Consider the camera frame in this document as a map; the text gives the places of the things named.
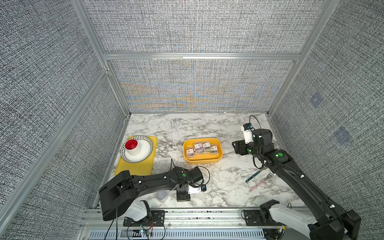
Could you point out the white patterned plate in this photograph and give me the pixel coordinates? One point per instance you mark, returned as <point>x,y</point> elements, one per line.
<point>146,148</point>

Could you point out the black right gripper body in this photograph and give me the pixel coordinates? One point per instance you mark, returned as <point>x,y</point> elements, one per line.
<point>244,148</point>

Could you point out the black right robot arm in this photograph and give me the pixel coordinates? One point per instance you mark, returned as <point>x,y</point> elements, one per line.
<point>327,221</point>

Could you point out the rectangular paper clip box three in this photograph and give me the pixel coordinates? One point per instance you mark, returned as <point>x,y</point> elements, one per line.
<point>206,147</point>

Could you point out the yellow plastic storage box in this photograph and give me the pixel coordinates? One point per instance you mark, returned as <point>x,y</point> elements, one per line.
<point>203,158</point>

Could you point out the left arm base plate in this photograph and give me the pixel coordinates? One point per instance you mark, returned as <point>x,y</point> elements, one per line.
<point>154,218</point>

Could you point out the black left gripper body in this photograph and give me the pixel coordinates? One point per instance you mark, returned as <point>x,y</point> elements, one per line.
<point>184,196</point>

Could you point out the yellow flat tray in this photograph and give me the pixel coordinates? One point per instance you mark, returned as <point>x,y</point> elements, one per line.
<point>143,168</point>

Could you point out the pink handled fork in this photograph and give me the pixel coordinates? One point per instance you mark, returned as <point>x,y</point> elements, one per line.
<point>263,181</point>

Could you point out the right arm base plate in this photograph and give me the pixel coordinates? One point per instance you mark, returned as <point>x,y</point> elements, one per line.
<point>253,218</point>

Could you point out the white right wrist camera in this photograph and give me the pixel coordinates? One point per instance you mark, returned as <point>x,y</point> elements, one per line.
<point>247,132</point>

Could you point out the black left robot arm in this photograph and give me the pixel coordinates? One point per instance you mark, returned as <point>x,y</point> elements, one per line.
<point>118,194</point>

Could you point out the rectangular paper clip box five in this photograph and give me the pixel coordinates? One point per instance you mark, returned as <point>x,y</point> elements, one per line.
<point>198,148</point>

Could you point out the rectangular paper clip box four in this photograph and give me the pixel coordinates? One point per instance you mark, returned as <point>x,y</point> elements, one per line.
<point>214,150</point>

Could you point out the rectangular paper clip box two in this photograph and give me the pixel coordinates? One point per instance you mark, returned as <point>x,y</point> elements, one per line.
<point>190,152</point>

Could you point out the green handled fork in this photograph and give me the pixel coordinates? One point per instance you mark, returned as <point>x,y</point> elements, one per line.
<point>254,175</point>

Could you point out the white cup red inside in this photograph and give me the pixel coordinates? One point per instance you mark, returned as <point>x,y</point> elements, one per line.
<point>132,147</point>

